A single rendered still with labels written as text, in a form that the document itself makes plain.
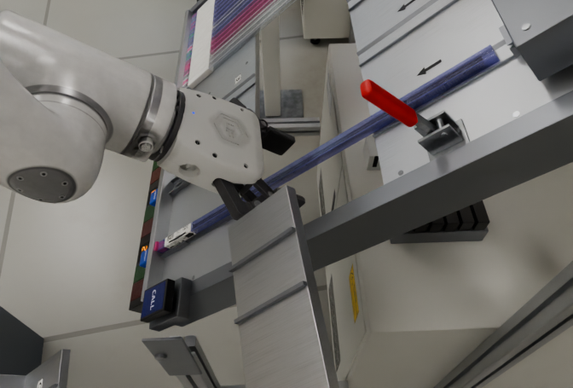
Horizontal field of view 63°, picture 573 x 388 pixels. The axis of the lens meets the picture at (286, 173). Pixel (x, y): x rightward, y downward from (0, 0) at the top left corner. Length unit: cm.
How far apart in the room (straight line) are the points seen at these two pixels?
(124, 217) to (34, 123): 131
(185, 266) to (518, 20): 49
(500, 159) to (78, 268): 139
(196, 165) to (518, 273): 60
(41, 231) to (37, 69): 134
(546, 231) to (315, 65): 137
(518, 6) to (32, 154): 37
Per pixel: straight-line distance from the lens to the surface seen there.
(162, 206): 75
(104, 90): 43
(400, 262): 82
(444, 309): 81
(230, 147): 47
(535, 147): 41
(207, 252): 63
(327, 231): 46
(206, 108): 49
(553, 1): 40
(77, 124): 39
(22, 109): 36
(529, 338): 75
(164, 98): 45
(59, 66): 43
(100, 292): 155
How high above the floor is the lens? 134
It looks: 53 degrees down
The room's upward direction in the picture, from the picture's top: straight up
